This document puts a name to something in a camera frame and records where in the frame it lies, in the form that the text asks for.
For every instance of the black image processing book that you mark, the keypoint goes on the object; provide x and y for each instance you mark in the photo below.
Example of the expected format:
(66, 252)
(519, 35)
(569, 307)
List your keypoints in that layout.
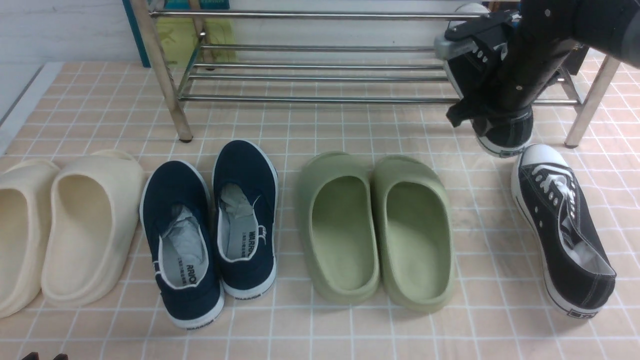
(576, 58)

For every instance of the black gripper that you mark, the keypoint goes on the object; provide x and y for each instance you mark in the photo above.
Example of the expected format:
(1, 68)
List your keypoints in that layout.
(516, 55)

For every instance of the silver metal shoe rack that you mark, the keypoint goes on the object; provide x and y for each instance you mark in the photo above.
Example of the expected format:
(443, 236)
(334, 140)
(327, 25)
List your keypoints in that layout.
(584, 91)

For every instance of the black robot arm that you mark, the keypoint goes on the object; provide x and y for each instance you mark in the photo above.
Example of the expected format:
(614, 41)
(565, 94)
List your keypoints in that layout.
(609, 26)

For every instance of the navy slip-on shoe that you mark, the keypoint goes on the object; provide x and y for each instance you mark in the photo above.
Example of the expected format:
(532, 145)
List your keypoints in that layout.
(175, 213)
(246, 192)

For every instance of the cream foam slipper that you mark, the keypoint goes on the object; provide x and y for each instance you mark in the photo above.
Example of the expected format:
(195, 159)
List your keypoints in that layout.
(94, 207)
(25, 224)

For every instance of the green foam slipper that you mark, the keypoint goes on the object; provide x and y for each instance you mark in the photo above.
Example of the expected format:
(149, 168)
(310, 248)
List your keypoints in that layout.
(413, 224)
(333, 212)

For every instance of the green foam slipper left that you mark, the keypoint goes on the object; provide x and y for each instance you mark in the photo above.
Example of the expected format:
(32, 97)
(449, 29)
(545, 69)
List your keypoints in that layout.
(333, 212)

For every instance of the navy slip-on shoe left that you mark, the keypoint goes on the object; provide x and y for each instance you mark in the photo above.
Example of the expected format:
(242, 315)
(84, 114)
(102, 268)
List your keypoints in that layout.
(175, 213)

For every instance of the black canvas sneaker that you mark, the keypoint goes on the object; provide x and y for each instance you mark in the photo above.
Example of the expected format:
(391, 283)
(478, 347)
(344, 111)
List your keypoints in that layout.
(510, 132)
(576, 271)

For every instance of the green foam slipper right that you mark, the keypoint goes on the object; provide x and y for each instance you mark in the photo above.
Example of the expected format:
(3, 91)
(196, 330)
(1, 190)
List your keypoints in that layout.
(413, 224)

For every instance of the cream foam slipper far left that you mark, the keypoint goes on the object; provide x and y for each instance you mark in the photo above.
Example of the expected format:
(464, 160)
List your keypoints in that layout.
(25, 224)

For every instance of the teal and yellow book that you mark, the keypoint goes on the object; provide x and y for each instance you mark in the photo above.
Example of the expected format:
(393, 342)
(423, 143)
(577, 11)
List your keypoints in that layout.
(177, 35)

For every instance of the dark object bottom edge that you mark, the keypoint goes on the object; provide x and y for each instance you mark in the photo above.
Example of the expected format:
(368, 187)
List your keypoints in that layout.
(36, 356)

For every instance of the navy slip-on shoe right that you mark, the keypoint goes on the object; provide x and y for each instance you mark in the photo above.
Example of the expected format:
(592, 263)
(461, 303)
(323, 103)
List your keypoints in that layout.
(246, 192)

